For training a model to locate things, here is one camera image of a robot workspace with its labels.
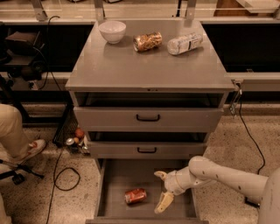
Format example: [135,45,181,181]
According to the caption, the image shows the black equipment on shelf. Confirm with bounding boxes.
[0,24,46,81]

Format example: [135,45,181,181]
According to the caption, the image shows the black office chair base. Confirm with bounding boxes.
[0,159,45,186]

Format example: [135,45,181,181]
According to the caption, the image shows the grey top drawer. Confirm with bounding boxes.
[73,106,223,133]

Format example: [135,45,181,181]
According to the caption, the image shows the black power adapter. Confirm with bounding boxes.
[244,197,260,208]

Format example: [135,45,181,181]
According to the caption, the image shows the black looped floor cable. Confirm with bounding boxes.
[45,147,81,224]

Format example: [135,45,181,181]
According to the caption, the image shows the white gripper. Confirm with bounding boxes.
[154,167,196,214]

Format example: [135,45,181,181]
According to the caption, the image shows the grey drawer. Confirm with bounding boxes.
[73,106,223,133]
[85,159,209,224]
[87,131,209,159]

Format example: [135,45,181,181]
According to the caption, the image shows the clear plastic water bottle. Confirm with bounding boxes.
[167,32,203,55]

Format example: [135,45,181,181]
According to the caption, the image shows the person leg beige trousers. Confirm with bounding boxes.
[0,103,32,224]

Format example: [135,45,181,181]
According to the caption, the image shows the red coke can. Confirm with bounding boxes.
[124,188,147,205]

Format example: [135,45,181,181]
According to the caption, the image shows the grey bottom drawer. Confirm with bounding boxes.
[85,159,209,224]

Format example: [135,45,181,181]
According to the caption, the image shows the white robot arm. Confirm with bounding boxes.
[154,156,280,224]

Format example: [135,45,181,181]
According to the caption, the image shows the grey middle drawer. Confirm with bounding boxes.
[87,131,209,159]

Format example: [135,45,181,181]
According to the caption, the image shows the black adapter cable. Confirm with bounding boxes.
[238,99,266,176]

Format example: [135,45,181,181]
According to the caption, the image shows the white ceramic bowl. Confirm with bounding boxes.
[98,21,126,44]

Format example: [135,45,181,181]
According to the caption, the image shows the white orange sneaker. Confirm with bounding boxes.
[15,139,46,164]

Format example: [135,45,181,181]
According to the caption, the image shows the grey drawer cabinet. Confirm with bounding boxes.
[64,18,236,224]

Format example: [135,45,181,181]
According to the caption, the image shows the black wire basket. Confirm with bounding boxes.
[52,104,78,148]

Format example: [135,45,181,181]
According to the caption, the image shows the gold patterned can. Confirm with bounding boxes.
[133,32,163,52]

